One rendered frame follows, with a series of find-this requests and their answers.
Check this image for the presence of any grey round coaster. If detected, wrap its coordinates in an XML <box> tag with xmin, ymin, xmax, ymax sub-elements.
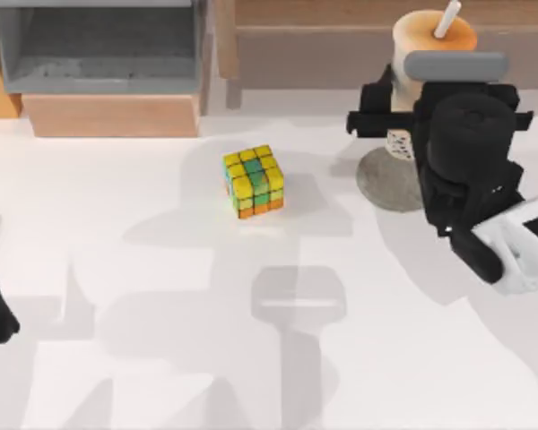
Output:
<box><xmin>357</xmin><ymin>145</ymin><xmax>427</xmax><ymax>213</ymax></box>

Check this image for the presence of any brown wooden shelf unit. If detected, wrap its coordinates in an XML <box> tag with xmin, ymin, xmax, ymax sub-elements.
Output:
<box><xmin>217</xmin><ymin>0</ymin><xmax>538</xmax><ymax>111</ymax></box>

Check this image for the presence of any orange cup with straw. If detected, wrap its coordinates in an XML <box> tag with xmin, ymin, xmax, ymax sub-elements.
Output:
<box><xmin>386</xmin><ymin>0</ymin><xmax>479</xmax><ymax>163</ymax></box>

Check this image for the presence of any yellow green puzzle cube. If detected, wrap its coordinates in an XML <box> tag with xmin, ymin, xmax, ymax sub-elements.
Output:
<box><xmin>221</xmin><ymin>143</ymin><xmax>286</xmax><ymax>221</ymax></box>

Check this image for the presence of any pale wooden drawer front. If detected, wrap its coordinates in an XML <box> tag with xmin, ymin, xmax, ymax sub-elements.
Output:
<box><xmin>22</xmin><ymin>91</ymin><xmax>202</xmax><ymax>138</ymax></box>

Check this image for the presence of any grey pierced drawer inside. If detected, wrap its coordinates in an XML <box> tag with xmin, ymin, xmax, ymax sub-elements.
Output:
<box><xmin>0</xmin><ymin>0</ymin><xmax>204</xmax><ymax>95</ymax></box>

